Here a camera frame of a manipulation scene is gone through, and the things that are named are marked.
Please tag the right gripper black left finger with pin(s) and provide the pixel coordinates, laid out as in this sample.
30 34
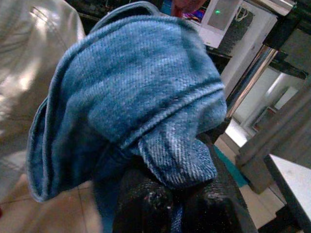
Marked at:
141 206

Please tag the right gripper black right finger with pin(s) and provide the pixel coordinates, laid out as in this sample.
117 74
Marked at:
218 206

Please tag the blue denim jacket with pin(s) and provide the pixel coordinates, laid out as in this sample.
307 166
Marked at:
136 97

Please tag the teal floor mat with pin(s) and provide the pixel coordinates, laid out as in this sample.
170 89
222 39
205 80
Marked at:
230 170

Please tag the dark brown curtain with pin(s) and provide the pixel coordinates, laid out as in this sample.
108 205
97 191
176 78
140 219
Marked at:
279 136

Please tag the glass sliding door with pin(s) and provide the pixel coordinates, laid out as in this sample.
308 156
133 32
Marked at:
267 104

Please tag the cream white jacket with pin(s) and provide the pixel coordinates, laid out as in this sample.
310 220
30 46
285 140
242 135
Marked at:
24 72

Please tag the white device with green light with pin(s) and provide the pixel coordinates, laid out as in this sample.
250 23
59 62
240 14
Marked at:
218 19

